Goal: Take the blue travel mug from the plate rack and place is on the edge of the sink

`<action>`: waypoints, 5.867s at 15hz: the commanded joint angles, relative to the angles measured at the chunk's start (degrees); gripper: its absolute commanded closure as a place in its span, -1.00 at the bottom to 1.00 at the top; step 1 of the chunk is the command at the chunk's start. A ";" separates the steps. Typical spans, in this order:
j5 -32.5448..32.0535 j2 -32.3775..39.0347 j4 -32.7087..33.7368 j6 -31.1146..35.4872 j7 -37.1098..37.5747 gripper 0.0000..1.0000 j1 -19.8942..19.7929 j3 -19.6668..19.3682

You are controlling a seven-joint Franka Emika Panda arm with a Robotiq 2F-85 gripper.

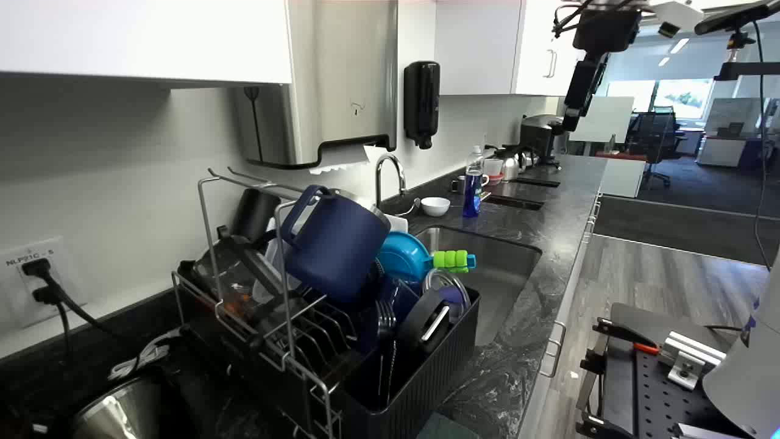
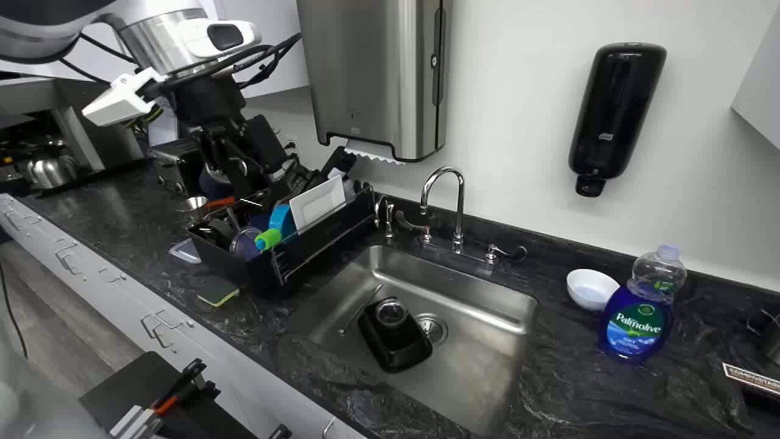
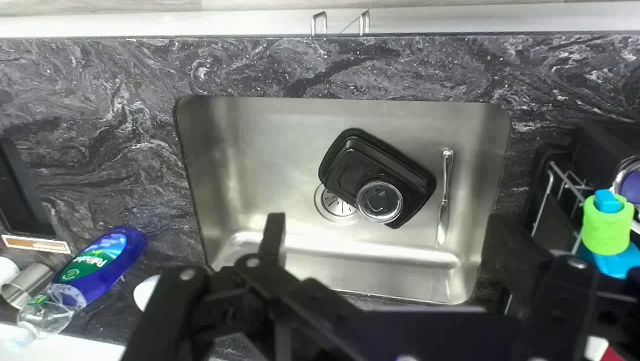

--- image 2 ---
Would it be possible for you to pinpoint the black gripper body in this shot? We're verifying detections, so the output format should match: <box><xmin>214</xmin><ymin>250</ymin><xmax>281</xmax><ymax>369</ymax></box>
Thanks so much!
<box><xmin>165</xmin><ymin>76</ymin><xmax>286</xmax><ymax>170</ymax></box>

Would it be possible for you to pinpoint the blue travel mug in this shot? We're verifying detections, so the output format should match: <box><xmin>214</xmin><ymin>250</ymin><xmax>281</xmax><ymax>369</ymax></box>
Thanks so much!
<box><xmin>197</xmin><ymin>170</ymin><xmax>235</xmax><ymax>200</ymax></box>

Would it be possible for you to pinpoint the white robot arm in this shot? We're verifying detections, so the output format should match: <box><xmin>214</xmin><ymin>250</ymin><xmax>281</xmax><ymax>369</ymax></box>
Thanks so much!
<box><xmin>0</xmin><ymin>0</ymin><xmax>328</xmax><ymax>206</ymax></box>

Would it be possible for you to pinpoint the black dish rack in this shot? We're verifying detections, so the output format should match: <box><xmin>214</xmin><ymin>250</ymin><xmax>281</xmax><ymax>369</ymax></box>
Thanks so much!
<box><xmin>187</xmin><ymin>190</ymin><xmax>375</xmax><ymax>296</ymax></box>

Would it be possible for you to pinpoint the black container in sink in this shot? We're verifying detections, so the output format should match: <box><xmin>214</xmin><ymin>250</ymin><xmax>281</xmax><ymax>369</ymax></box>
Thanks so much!
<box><xmin>359</xmin><ymin>298</ymin><xmax>432</xmax><ymax>373</ymax></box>

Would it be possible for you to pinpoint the steel sink basin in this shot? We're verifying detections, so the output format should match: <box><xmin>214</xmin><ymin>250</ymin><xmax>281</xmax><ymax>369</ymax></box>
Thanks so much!
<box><xmin>290</xmin><ymin>245</ymin><xmax>536</xmax><ymax>436</ymax></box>

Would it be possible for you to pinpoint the green yellow sponge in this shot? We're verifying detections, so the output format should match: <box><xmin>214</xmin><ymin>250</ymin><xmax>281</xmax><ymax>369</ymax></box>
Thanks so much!
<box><xmin>197</xmin><ymin>279</ymin><xmax>240</xmax><ymax>309</ymax></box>

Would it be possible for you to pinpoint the steel paper towel dispenser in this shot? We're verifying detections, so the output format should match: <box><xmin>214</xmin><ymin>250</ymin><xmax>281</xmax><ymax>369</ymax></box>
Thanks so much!
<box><xmin>298</xmin><ymin>0</ymin><xmax>454</xmax><ymax>163</ymax></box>

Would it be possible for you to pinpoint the chrome faucet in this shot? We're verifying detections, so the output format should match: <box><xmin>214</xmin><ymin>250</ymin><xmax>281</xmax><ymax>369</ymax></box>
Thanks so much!
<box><xmin>416</xmin><ymin>167</ymin><xmax>469</xmax><ymax>256</ymax></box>

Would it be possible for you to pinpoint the black tool tray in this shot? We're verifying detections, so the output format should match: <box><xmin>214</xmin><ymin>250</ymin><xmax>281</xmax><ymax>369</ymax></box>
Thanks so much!
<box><xmin>81</xmin><ymin>353</ymin><xmax>256</xmax><ymax>439</ymax></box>

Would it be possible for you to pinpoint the small white bowl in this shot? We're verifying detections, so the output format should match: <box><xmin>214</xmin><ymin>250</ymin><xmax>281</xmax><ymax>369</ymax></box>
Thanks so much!
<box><xmin>566</xmin><ymin>269</ymin><xmax>619</xmax><ymax>312</ymax></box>

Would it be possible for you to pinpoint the black soap dispenser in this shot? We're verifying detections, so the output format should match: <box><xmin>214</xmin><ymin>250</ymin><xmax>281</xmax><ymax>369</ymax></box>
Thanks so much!
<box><xmin>569</xmin><ymin>43</ymin><xmax>665</xmax><ymax>198</ymax></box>

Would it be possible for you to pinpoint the blue dish soap bottle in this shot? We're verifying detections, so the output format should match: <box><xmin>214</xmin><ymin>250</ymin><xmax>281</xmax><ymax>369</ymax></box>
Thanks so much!
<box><xmin>599</xmin><ymin>245</ymin><xmax>688</xmax><ymax>363</ymax></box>

